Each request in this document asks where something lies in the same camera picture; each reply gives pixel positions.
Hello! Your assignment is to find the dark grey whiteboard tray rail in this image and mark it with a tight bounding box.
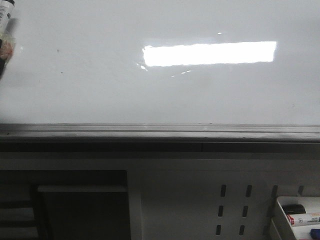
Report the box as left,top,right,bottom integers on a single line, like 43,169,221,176
0,123,320,153

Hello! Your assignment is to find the white glossy whiteboard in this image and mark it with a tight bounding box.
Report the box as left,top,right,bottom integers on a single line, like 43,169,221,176
0,0,320,125

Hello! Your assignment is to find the red capped white marker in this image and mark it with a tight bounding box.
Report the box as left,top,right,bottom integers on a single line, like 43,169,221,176
286,212,320,227

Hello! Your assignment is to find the black whiteboard marker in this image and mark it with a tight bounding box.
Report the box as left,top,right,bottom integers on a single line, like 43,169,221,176
0,0,15,77

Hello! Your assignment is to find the blue capped marker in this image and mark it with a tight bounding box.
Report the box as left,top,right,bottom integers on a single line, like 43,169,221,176
310,228,320,240

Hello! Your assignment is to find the white pegboard panel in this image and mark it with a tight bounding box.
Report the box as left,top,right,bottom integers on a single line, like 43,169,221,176
127,159,320,240

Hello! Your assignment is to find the dark cabinet with white shelf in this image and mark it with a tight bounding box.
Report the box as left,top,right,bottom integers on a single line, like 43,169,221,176
0,170,131,240

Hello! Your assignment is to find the white marker holder bin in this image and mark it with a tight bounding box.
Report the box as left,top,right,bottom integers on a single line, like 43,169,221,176
271,196,320,240

